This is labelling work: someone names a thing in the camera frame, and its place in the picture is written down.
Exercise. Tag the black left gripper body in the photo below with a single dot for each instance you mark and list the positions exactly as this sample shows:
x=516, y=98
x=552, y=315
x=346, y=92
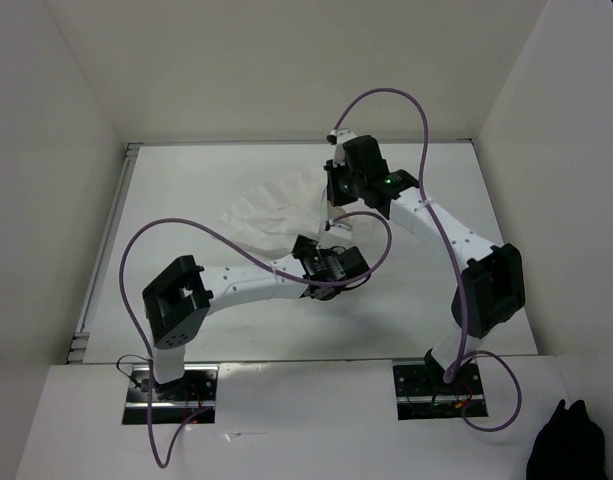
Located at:
x=312, y=244

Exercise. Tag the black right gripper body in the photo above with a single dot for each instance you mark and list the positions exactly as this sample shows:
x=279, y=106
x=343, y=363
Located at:
x=355, y=180

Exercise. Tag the white pleated skirt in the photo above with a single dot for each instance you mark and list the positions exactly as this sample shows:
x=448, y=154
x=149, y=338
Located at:
x=268, y=218

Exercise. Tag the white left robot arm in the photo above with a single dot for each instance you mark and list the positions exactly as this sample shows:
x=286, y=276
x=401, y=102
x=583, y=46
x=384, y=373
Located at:
x=180, y=298

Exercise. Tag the dark folded garment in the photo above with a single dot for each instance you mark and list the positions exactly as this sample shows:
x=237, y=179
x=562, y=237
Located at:
x=569, y=446

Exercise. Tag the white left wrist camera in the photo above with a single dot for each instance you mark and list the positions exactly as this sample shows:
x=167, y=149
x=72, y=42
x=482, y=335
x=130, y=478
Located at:
x=337, y=228

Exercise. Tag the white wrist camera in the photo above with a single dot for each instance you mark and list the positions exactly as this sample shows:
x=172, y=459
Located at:
x=337, y=228
x=338, y=138

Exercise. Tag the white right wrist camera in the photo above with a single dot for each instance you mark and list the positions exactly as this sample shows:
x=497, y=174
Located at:
x=338, y=138

